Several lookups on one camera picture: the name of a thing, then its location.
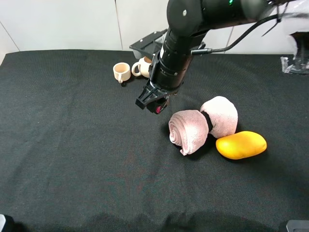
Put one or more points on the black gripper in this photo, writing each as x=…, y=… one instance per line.
x=166, y=74

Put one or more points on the black patterned tin box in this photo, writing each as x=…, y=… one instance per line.
x=159, y=105

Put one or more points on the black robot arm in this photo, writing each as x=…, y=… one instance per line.
x=189, y=21

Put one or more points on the cream ceramic teapot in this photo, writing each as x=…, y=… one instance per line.
x=141, y=68

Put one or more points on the cream ceramic cup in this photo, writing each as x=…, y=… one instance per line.
x=122, y=72

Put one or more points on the pink rolled towel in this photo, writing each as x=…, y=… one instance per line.
x=188, y=129

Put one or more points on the black elastic band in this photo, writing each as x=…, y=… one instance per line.
x=207, y=117

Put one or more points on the black table cloth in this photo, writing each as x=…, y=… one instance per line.
x=78, y=155

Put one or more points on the yellow mango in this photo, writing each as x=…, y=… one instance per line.
x=241, y=145

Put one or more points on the clear plastic wrapped fixture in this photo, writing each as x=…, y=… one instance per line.
x=294, y=14

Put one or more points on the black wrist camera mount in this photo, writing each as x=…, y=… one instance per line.
x=147, y=46

